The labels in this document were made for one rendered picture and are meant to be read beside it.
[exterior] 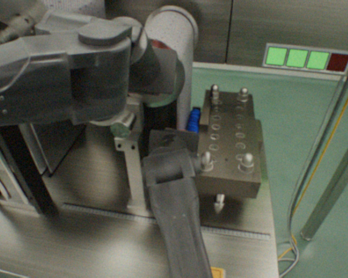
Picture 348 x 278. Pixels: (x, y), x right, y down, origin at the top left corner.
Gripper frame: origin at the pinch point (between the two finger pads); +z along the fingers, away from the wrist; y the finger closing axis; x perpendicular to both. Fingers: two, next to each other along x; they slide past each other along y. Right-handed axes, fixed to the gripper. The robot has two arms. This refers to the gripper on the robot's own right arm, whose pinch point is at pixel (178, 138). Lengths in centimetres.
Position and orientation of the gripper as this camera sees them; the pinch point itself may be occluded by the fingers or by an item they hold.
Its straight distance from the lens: 63.8
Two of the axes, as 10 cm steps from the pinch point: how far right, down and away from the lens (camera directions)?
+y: 9.8, 1.1, -1.3
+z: 1.5, -2.2, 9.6
